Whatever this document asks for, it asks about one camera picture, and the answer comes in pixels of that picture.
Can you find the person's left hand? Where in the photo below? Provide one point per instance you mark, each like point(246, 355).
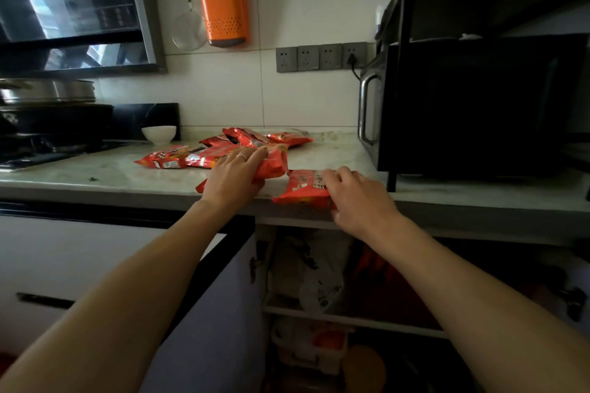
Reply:
point(230, 183)

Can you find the person's right hand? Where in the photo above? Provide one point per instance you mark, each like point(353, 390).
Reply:
point(362, 204)

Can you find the person's right fingers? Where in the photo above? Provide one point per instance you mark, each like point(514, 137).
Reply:
point(341, 175)

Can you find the person's left thumb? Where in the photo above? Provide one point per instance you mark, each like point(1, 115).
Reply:
point(258, 184)

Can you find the red snack packet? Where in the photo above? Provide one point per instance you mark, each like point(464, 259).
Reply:
point(302, 187)
point(275, 164)

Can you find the person's left forearm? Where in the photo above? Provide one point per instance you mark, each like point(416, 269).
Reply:
point(115, 300)

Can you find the person's right forearm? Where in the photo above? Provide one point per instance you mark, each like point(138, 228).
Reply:
point(474, 310)

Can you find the metal door hinge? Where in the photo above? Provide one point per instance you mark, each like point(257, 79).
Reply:
point(574, 303)
point(256, 263)

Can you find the white plastic bag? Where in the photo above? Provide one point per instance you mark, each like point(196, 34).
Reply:
point(313, 268)

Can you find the pile of red packets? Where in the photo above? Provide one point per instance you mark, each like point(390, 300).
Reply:
point(162, 158)

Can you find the white bowl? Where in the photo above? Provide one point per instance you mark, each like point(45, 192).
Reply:
point(159, 134)

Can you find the red plastic bag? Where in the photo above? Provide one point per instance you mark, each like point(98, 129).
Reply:
point(387, 286)

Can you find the black backsplash panel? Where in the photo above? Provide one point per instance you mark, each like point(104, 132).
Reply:
point(138, 118)

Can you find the black microwave oven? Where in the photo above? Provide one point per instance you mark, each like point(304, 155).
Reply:
point(461, 107)

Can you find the white cabinet shelf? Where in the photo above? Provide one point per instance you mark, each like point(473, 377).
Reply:
point(350, 320)

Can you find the white cabinet door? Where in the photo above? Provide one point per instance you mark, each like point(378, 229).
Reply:
point(216, 337)

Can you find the metal mesh strainer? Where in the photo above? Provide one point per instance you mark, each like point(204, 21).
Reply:
point(189, 31)

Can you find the white plastic container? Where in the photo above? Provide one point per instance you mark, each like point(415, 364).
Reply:
point(304, 346)

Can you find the orange utensil holder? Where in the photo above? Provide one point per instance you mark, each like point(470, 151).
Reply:
point(224, 10)

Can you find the white drawer front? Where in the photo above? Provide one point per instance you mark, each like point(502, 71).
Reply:
point(55, 259)

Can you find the steel pot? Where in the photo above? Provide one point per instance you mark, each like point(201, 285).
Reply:
point(46, 91)

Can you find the black gas stove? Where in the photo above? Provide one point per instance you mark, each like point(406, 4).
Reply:
point(27, 155)

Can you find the black glass range hood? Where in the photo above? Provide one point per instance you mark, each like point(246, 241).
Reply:
point(78, 10)

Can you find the grey wall socket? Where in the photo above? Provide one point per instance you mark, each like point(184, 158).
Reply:
point(308, 58)
point(360, 51)
point(331, 56)
point(286, 59)

